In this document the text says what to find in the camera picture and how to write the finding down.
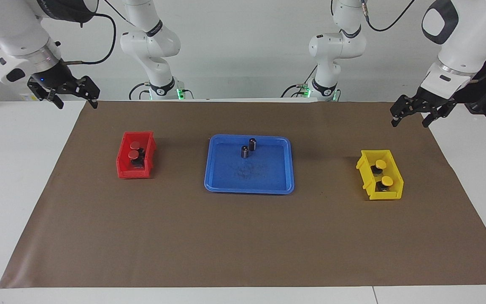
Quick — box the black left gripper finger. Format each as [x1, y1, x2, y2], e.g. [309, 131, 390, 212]
[422, 108, 450, 128]
[390, 96, 412, 127]

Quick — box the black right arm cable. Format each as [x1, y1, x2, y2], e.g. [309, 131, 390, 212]
[64, 0, 136, 65]

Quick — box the black left base cable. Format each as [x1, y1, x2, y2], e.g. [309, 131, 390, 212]
[281, 65, 317, 98]

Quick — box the brown paper mat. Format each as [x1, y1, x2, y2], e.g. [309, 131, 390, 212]
[0, 100, 486, 289]

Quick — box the yellow plastic bin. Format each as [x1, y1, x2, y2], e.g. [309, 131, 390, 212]
[356, 149, 405, 201]

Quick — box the red plastic bin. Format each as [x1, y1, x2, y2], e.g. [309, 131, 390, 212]
[116, 131, 157, 179]

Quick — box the black base cable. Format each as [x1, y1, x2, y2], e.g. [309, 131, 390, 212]
[128, 81, 151, 100]
[281, 65, 317, 98]

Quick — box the black right base cable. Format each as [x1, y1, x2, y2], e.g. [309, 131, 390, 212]
[128, 81, 151, 100]

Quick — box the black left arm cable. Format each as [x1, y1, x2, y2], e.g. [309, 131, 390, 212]
[363, 0, 416, 32]

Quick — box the blue plastic tray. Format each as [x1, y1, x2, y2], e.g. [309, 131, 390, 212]
[204, 134, 295, 195]

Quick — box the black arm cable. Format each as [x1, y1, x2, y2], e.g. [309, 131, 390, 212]
[64, 0, 136, 65]
[363, 0, 416, 32]

